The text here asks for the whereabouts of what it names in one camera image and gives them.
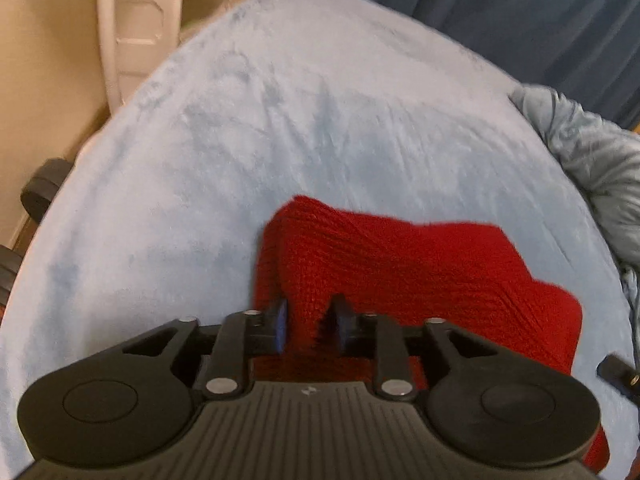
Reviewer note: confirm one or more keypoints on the crumpled grey-blue duvet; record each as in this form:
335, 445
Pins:
595, 160

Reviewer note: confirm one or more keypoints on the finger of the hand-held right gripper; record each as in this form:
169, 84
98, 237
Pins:
619, 369

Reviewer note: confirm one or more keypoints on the light blue plush bed blanket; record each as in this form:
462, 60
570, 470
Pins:
280, 125

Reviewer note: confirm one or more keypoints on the black caster wheel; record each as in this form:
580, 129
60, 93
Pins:
9, 275
44, 187

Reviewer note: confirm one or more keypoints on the white plastic frame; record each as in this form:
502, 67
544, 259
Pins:
135, 25

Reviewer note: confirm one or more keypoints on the red knitted sweater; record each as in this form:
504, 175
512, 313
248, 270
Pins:
425, 270

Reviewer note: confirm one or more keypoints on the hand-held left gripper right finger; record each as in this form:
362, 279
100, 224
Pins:
345, 327

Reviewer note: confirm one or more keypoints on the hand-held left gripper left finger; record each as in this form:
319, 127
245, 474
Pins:
281, 327

